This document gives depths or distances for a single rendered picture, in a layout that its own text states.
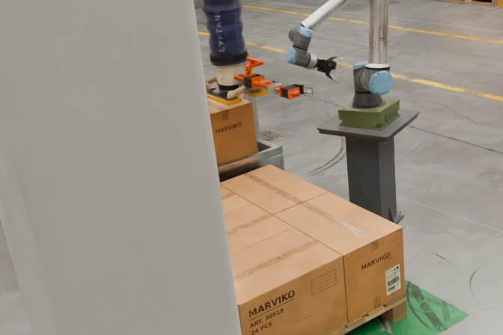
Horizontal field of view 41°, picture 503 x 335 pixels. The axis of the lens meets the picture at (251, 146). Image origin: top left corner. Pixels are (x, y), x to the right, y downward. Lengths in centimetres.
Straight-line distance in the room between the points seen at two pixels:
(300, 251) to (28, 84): 307
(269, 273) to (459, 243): 163
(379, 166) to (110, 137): 407
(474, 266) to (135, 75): 396
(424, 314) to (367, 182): 105
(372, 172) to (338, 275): 124
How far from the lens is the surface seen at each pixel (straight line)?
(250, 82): 387
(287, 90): 359
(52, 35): 37
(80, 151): 38
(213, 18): 395
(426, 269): 424
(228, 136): 432
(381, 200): 452
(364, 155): 443
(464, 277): 418
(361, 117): 427
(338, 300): 344
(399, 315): 380
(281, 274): 323
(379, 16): 410
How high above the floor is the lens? 226
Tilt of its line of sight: 21 degrees down
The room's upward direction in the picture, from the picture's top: 7 degrees counter-clockwise
